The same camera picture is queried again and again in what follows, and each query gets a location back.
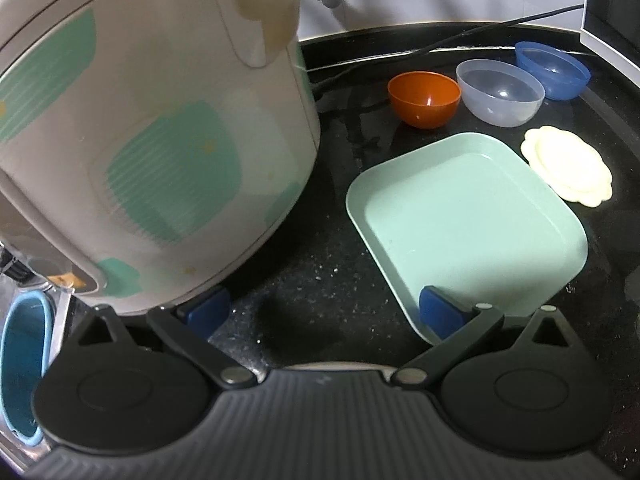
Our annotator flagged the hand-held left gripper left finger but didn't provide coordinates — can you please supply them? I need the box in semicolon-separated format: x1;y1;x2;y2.
75;286;257;391

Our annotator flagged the blue plastic bowl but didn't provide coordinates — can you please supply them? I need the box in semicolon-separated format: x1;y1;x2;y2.
515;41;592;101

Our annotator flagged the blue plastic container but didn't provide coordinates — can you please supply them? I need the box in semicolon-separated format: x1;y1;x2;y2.
0;292;54;447

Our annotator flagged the white-edged dark appliance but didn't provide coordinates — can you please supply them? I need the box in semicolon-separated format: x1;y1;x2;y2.
579;0;640;63

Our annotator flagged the cream flower-shaped plate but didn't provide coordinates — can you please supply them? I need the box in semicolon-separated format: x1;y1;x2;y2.
520;126;614;208

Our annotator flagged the green square plate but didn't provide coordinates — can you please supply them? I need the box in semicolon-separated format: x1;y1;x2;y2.
345;132;589;346

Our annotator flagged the orange plastic bowl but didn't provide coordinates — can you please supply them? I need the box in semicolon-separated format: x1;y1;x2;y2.
387;72;462;129

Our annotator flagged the clear plastic bowl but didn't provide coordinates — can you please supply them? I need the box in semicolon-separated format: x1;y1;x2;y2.
455;59;546;128

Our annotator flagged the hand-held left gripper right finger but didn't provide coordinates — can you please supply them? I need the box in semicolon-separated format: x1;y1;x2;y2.
392;285;576;391

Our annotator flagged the white green-patterned rice cooker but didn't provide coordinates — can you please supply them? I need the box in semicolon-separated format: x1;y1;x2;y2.
0;0;322;317

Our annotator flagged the black power cable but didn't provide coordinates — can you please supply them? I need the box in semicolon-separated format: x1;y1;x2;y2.
309;4;585;95

